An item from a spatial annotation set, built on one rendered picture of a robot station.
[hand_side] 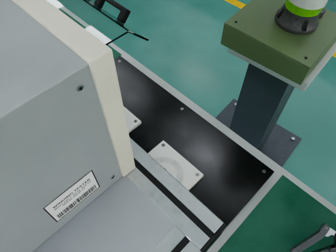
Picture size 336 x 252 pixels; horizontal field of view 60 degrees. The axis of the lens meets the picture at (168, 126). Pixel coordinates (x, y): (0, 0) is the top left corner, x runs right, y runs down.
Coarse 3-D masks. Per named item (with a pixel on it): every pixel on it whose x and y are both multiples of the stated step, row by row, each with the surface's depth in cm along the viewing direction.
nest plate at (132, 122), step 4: (124, 108) 88; (124, 112) 87; (128, 112) 87; (128, 116) 86; (132, 116) 86; (128, 120) 85; (132, 120) 85; (136, 120) 85; (128, 124) 85; (132, 124) 85; (136, 124) 85; (128, 128) 84; (132, 128) 84; (128, 132) 84
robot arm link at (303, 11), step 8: (288, 0) 96; (296, 0) 93; (304, 0) 91; (312, 0) 90; (320, 0) 90; (288, 8) 97; (296, 8) 95; (304, 8) 93; (312, 8) 93; (320, 8) 94; (304, 16) 96
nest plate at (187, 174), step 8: (160, 144) 81; (152, 152) 79; (160, 152) 79; (168, 152) 79; (176, 152) 79; (160, 160) 78; (168, 160) 78; (176, 160) 78; (184, 160) 78; (168, 168) 76; (176, 168) 76; (184, 168) 76; (192, 168) 76; (176, 176) 75; (184, 176) 75; (192, 176) 75; (200, 176) 75; (184, 184) 74; (192, 184) 74
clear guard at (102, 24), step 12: (48, 0) 71; (60, 0) 71; (72, 0) 71; (84, 0) 71; (72, 12) 68; (84, 12) 68; (96, 12) 68; (108, 12) 77; (84, 24) 66; (96, 24) 66; (108, 24) 66; (120, 24) 66; (96, 36) 63; (108, 36) 63; (120, 36) 64; (144, 36) 72
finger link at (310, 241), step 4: (324, 224) 61; (324, 228) 61; (328, 228) 60; (316, 232) 62; (320, 232) 61; (324, 232) 61; (308, 236) 63; (312, 236) 61; (316, 236) 61; (320, 236) 61; (304, 240) 62; (308, 240) 61; (312, 240) 61; (316, 240) 61; (296, 244) 64; (300, 244) 62; (304, 244) 61; (308, 244) 61; (296, 248) 62; (300, 248) 61; (304, 248) 61
